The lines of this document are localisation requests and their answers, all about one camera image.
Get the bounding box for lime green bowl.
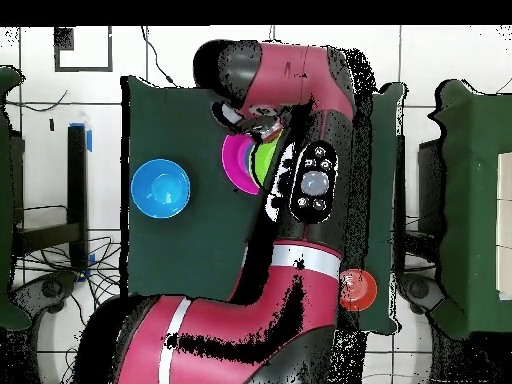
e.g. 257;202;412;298
248;135;286;188

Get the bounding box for large pink bowl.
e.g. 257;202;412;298
221;133;261;196

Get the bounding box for large light blue bowl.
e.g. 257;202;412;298
130;158;192;220

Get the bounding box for dark green tablecloth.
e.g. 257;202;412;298
120;75;407;335

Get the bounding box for orange bowl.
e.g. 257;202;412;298
338;268;378;313

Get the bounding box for black stand with blue tape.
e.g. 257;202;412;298
11;122;94;283

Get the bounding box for green cloth covered side table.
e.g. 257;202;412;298
427;79;512;339
0;65;32;332

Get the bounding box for black floor cable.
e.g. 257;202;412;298
139;26;179;87

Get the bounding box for black pedestal foot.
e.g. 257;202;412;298
9;271;79;317
397;271;447;315

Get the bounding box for tangle of black cables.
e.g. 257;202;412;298
15;235;121;384

